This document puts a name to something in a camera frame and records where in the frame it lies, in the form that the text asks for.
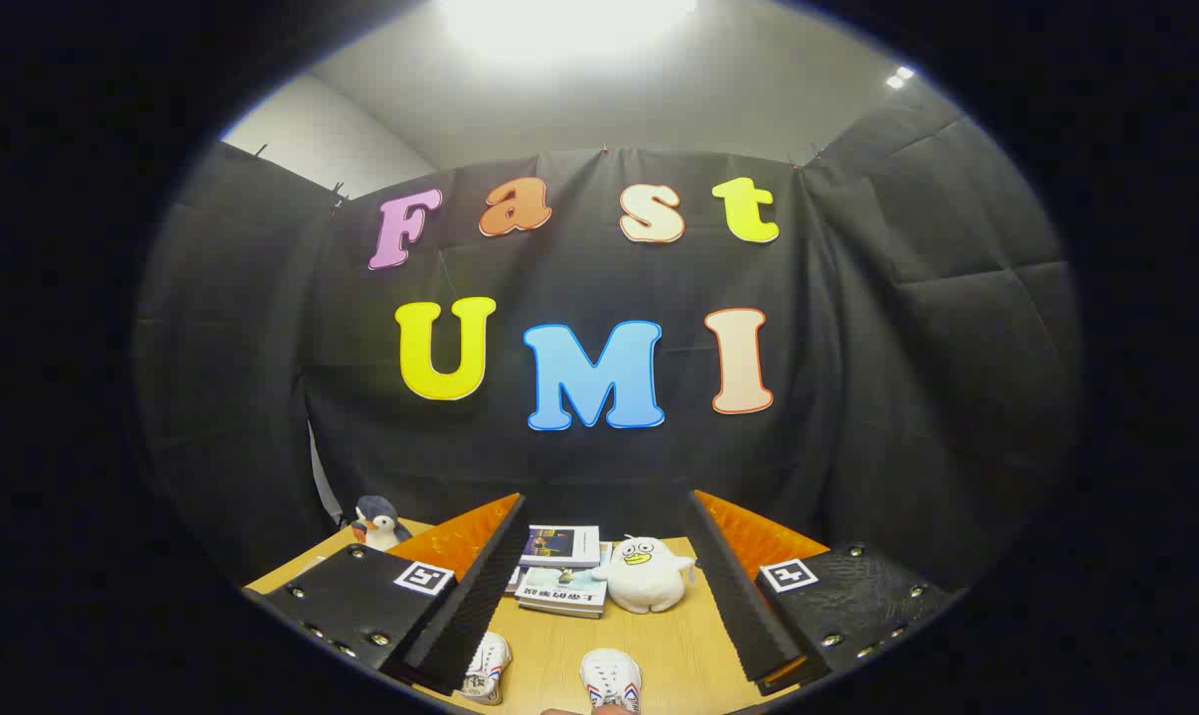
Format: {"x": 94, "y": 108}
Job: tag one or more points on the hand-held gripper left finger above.
{"x": 480, "y": 606}

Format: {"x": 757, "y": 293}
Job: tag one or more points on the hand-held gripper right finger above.
{"x": 733, "y": 596}

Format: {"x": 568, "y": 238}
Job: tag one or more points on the white striped canvas shoe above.
{"x": 611, "y": 680}
{"x": 487, "y": 667}

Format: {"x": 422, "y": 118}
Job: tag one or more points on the pale green cover book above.
{"x": 564, "y": 591}

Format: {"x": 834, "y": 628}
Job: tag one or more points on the white duck plush toy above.
{"x": 644, "y": 581}

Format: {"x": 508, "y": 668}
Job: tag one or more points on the dark blue cover book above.
{"x": 561, "y": 546}

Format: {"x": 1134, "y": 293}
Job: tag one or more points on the penguin plush toy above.
{"x": 378, "y": 521}

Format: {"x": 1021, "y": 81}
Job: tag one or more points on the ceiling spot light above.
{"x": 898, "y": 77}

